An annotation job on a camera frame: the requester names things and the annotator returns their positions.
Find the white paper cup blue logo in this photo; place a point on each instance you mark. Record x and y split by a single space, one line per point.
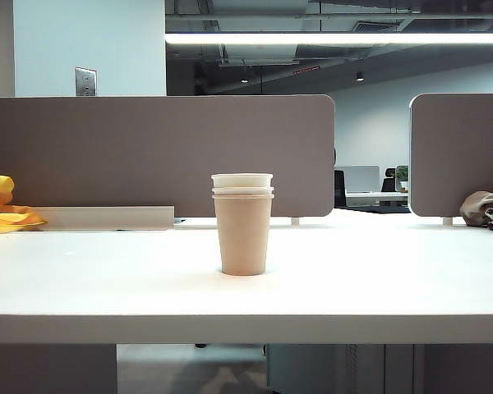
242 191
242 180

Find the plain beige paper cup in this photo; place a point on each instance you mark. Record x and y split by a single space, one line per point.
242 238

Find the black office chair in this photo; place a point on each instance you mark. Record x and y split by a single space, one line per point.
389 182
339 189

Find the white background desk screen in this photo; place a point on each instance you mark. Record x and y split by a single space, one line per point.
359 178

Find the white background desk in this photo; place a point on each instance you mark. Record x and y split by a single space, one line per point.
378 198

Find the red LED sign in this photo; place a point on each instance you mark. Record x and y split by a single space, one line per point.
307 70

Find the wide grey-brown desk divider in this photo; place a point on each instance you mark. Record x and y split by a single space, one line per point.
107 152

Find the green potted plant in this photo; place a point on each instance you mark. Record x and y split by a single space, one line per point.
402 174

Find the black ceiling spotlight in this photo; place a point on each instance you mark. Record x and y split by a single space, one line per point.
359 76

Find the long ceiling light strip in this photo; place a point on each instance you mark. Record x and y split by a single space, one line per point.
312 38

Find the grey under-desk cabinet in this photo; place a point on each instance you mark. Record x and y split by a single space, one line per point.
312 369

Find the ceiling air vent grille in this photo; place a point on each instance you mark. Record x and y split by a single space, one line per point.
374 27

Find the narrow grey-brown desk divider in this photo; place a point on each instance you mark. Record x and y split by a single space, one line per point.
456 156

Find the brown fabric bag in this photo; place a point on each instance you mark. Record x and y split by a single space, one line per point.
474 207

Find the yellow cloth bag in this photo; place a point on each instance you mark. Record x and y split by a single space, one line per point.
0 217

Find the dark desk side panel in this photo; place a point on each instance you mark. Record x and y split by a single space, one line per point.
45 369
468 369

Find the white divider foot bracket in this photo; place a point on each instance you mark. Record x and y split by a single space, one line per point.
295 221
447 221

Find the metal wall switch plate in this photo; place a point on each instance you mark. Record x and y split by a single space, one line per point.
85 81

